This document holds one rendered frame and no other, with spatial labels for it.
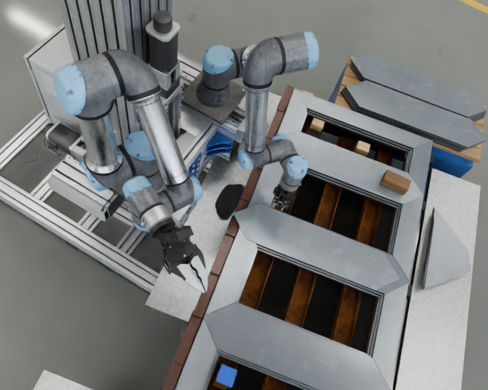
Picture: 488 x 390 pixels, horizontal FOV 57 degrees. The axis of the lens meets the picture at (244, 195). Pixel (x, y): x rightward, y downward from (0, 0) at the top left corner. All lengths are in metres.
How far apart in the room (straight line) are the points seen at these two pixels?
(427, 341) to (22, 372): 1.94
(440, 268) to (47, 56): 1.83
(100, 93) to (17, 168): 1.71
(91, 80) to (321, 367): 1.26
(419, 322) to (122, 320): 1.51
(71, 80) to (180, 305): 1.08
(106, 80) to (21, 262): 1.79
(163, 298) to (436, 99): 1.73
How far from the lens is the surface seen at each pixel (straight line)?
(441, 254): 2.21
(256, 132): 1.56
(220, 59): 1.80
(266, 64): 1.42
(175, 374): 1.73
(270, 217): 1.91
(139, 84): 1.21
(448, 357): 2.13
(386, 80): 2.57
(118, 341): 2.59
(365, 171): 2.17
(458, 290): 2.24
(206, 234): 2.02
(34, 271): 2.78
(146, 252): 2.49
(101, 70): 1.18
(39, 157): 2.85
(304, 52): 1.46
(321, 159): 2.12
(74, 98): 1.17
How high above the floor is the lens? 2.54
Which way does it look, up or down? 61 degrees down
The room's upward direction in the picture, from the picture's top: 18 degrees clockwise
